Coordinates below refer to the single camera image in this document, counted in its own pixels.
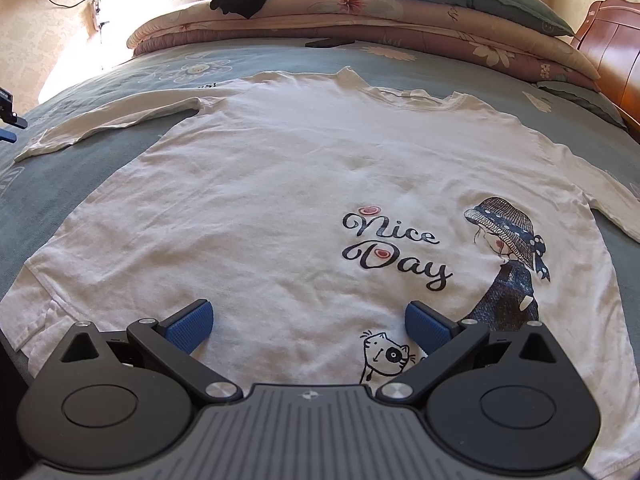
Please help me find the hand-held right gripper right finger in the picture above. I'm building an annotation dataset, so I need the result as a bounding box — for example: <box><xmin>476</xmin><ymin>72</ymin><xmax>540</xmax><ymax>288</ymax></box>
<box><xmin>375</xmin><ymin>300</ymin><xmax>557</xmax><ymax>406</ymax></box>

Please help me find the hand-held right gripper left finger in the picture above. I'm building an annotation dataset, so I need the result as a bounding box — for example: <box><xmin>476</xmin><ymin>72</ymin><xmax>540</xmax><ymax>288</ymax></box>
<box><xmin>60</xmin><ymin>298</ymin><xmax>246</xmax><ymax>405</ymax></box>

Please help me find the white wall power strip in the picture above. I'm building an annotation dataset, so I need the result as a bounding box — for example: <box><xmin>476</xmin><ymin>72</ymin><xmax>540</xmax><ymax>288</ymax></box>
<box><xmin>89</xmin><ymin>1</ymin><xmax>108</xmax><ymax>36</ymax></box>

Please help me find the pink floral folded quilt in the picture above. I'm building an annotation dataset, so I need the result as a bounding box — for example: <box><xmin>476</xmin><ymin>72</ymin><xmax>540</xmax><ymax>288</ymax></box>
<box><xmin>126</xmin><ymin>0</ymin><xmax>601</xmax><ymax>93</ymax></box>

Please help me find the black smartphone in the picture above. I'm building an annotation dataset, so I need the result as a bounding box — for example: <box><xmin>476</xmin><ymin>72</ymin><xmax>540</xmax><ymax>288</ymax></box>
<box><xmin>305</xmin><ymin>36</ymin><xmax>353</xmax><ymax>50</ymax></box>

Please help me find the wooden bed headboard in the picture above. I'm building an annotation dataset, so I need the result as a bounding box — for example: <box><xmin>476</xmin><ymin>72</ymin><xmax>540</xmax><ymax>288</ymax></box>
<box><xmin>572</xmin><ymin>0</ymin><xmax>640</xmax><ymax>136</ymax></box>

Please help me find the white printed long-sleeve shirt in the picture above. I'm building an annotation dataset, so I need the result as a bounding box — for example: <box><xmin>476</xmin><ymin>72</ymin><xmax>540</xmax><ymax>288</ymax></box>
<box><xmin>0</xmin><ymin>66</ymin><xmax>640</xmax><ymax>461</ymax></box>

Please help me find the flat grey-blue pillow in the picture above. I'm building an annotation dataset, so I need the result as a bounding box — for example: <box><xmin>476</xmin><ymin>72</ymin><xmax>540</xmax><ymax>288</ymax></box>
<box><xmin>537</xmin><ymin>80</ymin><xmax>628</xmax><ymax>131</ymax></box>

